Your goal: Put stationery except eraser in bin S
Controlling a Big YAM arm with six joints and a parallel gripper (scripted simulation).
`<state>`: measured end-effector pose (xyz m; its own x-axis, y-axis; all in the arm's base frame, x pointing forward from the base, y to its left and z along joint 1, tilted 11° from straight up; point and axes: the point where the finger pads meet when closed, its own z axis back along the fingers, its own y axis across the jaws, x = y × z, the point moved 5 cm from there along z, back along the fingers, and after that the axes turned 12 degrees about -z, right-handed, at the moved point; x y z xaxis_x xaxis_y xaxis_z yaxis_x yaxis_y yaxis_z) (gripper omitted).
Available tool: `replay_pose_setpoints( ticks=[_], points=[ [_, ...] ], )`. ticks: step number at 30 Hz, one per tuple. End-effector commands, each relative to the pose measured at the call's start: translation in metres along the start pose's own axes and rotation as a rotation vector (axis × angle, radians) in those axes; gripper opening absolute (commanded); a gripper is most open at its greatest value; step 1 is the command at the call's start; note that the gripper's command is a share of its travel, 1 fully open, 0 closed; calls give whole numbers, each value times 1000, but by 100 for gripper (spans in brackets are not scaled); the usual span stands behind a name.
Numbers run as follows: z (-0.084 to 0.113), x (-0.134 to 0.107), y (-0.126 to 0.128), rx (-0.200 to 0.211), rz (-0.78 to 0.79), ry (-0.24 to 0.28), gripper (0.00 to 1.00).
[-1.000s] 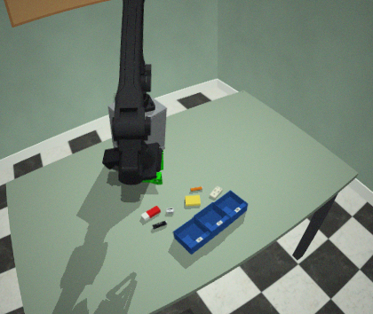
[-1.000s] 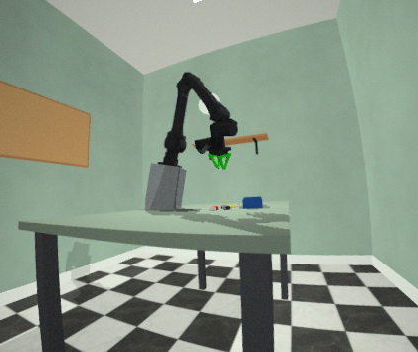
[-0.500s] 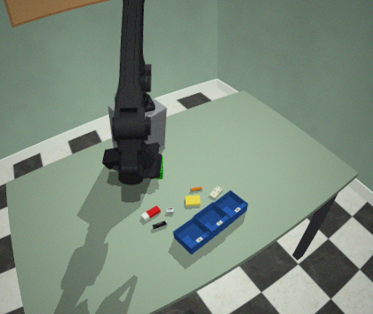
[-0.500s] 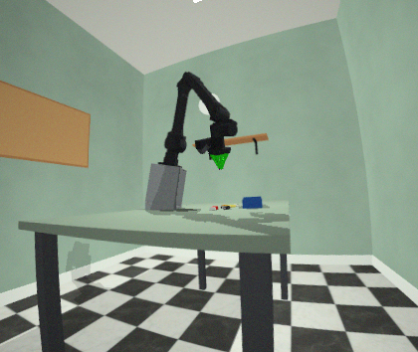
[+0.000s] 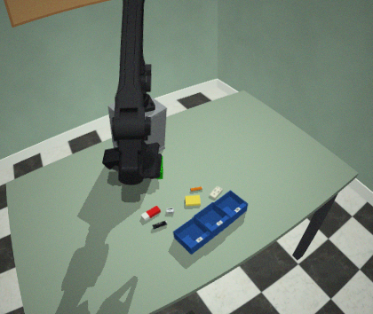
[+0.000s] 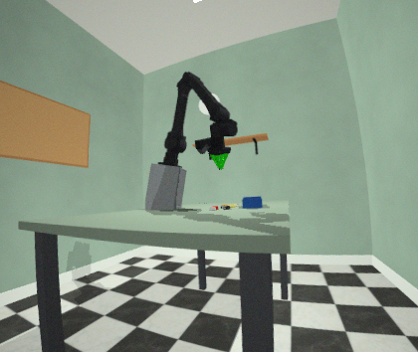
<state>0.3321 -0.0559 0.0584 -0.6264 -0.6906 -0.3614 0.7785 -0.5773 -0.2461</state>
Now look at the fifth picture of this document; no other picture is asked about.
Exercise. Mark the black aa battery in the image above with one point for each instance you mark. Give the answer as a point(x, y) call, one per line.
point(159, 224)

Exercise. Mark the blue rack of three bins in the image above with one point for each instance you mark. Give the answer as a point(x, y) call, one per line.
point(186, 235)

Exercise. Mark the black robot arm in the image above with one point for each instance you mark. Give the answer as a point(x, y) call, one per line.
point(131, 128)

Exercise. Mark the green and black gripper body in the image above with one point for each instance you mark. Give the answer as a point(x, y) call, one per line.
point(152, 161)

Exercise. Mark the white domino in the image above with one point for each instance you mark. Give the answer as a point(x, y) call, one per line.
point(214, 194)

